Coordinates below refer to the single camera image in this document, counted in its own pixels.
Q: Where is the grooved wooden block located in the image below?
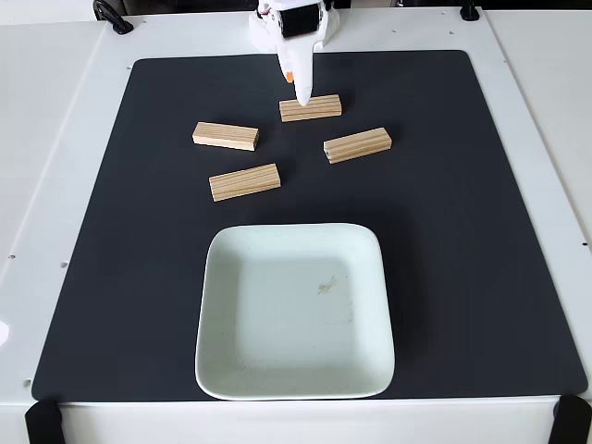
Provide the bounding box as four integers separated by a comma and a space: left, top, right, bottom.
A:
323, 127, 393, 166
278, 93, 343, 124

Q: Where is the striped wooden block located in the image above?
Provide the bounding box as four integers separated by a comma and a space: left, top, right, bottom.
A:
208, 162, 282, 204

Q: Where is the smooth wooden block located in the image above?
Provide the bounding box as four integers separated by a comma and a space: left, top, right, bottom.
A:
191, 121, 260, 153

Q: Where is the pale green square plate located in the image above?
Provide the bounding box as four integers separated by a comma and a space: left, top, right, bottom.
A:
193, 222, 397, 401

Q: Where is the black rubber mat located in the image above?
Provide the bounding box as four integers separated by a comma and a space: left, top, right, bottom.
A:
31, 49, 588, 402

